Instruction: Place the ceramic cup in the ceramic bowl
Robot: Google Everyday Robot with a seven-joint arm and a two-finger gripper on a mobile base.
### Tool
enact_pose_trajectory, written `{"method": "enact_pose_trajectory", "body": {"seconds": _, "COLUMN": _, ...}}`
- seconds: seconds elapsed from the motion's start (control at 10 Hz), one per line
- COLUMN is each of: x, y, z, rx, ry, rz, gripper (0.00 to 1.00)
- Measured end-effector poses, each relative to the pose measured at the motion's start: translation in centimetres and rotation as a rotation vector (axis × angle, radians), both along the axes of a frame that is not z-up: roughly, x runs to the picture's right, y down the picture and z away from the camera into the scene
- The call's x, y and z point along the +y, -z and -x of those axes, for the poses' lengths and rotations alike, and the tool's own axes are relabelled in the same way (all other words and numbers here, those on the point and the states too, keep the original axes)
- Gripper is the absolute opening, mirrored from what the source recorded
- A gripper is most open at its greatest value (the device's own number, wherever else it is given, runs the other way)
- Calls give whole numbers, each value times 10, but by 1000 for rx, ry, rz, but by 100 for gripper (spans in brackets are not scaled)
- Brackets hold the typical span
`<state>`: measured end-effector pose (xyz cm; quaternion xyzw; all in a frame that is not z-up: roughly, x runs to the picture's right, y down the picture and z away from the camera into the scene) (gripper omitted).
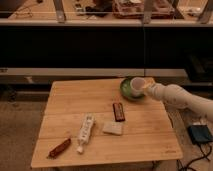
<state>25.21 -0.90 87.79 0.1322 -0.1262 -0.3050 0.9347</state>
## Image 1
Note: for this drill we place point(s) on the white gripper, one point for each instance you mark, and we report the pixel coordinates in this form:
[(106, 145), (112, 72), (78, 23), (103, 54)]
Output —
[(149, 90)]

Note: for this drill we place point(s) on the white ceramic cup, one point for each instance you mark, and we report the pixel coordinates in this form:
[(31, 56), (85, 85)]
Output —
[(136, 85)]

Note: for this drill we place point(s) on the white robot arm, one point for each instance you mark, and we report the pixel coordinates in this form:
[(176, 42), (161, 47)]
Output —
[(178, 97)]

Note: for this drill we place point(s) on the green ceramic bowl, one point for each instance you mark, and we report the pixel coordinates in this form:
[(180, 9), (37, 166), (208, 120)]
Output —
[(125, 90)]

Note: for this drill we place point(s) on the dark chocolate bar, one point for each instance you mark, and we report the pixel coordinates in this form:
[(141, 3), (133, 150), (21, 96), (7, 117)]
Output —
[(118, 112)]

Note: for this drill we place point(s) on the wooden folding table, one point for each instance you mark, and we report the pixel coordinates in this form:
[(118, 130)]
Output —
[(147, 131)]

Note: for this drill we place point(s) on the white sponge block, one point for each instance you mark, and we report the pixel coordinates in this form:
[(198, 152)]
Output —
[(114, 128)]

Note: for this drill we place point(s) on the dark blue box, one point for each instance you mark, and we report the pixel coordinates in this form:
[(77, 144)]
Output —
[(200, 134)]

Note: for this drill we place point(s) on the white power strip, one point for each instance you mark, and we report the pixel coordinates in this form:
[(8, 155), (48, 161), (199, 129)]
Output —
[(85, 132)]

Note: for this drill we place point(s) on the cluttered tray of items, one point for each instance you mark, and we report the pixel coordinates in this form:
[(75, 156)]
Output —
[(133, 9)]

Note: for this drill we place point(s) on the brown snack bar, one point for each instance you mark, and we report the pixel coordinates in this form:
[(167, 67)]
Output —
[(59, 149)]

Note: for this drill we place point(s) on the long metal shelf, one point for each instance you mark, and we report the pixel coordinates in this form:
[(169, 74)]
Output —
[(73, 13)]

